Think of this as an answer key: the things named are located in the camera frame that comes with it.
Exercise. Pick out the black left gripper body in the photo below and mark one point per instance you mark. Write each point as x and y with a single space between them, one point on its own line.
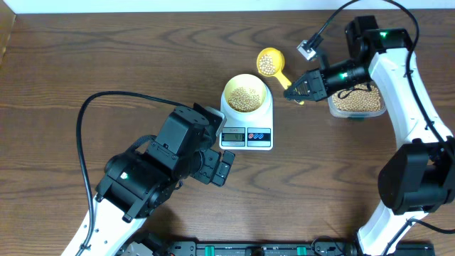
205 165

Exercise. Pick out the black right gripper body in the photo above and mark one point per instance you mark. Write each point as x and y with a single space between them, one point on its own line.
339 76

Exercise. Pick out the orange plastic measuring scoop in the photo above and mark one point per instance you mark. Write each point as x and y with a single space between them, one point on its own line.
279 62

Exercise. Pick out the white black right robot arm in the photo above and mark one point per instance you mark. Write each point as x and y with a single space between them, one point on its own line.
419 178

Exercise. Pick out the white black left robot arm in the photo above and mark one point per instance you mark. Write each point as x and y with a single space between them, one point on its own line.
139 180

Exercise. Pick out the soybeans in orange scoop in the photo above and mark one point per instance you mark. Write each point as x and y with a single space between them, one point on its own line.
266 65

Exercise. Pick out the white digital kitchen scale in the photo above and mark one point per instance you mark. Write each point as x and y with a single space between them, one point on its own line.
248 131

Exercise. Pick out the pale yellow plastic bowl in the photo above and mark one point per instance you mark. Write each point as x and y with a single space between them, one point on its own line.
246 81

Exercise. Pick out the soybeans in yellow bowl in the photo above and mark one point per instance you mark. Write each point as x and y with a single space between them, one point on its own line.
244 99

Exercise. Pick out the pile of soybeans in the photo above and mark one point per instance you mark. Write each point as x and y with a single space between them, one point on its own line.
360 98

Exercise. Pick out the clear plastic soybean container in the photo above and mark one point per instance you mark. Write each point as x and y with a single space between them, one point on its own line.
344 114

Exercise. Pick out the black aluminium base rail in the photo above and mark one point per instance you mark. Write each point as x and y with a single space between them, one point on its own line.
150 244

